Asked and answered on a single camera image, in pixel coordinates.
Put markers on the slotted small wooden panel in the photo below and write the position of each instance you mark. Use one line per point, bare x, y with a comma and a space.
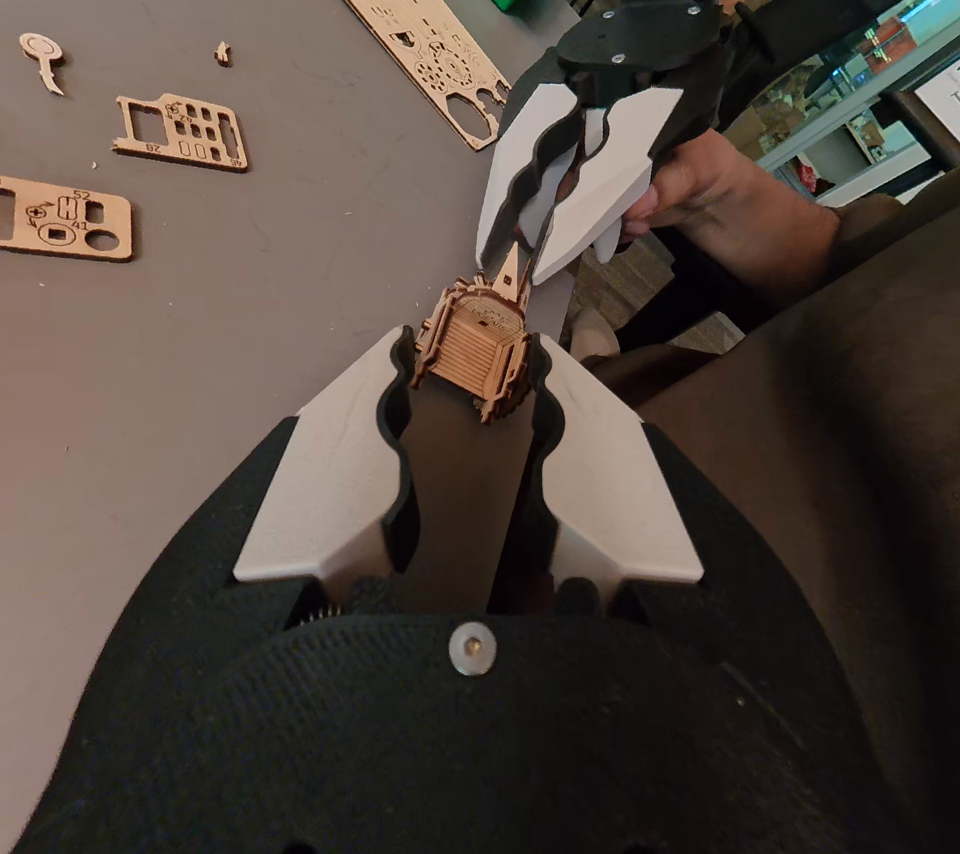
172, 153

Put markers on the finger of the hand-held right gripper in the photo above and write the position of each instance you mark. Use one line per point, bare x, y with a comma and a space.
615, 171
514, 149

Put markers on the wooden parts sheet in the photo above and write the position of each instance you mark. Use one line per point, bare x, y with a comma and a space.
390, 6

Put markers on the pointed wooden part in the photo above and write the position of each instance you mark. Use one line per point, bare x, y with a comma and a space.
510, 280

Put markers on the hook-shaped wooden piece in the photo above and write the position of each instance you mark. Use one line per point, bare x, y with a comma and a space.
46, 63

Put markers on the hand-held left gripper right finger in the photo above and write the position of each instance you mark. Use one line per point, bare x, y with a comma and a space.
622, 494

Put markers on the person's right forearm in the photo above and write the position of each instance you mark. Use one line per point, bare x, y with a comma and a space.
795, 224

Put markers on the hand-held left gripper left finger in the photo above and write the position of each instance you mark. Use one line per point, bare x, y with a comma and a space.
322, 486

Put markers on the tiny wooden chip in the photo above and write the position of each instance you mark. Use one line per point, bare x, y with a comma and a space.
222, 53

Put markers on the wooden sidecar model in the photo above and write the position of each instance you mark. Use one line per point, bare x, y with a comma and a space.
472, 351

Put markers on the person's right hand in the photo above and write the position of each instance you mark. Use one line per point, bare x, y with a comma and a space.
690, 190

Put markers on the small wooden panel round holes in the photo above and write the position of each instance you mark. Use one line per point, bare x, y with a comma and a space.
82, 246

